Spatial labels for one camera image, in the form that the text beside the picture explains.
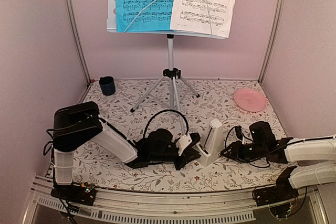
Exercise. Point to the white metronome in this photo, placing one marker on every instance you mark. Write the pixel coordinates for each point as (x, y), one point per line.
(211, 143)

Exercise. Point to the blue sheet music page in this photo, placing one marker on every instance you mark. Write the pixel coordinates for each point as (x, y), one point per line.
(143, 15)

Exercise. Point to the front aluminium rail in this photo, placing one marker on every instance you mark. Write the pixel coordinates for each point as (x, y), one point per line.
(132, 206)

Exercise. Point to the light blue music stand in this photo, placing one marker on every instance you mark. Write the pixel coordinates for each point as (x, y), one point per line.
(173, 74)

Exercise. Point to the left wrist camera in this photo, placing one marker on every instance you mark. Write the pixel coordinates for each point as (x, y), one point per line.
(182, 143)

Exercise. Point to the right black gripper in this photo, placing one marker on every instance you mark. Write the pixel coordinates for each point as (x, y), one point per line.
(235, 153)

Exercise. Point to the white sheet music page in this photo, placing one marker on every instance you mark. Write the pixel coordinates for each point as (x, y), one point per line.
(210, 17)

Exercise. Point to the dark blue cup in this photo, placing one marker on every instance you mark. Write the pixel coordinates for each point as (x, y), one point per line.
(107, 85)

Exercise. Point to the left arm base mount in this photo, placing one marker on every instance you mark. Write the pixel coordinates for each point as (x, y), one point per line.
(84, 194)

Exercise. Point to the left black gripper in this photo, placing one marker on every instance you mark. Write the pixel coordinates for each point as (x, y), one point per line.
(187, 156)

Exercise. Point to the pink plate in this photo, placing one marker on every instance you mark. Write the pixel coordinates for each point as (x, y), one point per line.
(250, 100)

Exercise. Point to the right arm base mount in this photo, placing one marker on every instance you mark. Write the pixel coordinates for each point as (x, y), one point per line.
(277, 193)

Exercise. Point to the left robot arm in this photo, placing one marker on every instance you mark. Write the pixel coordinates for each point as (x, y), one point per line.
(77, 124)

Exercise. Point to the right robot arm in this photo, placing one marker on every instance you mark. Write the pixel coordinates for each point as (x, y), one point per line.
(287, 150)

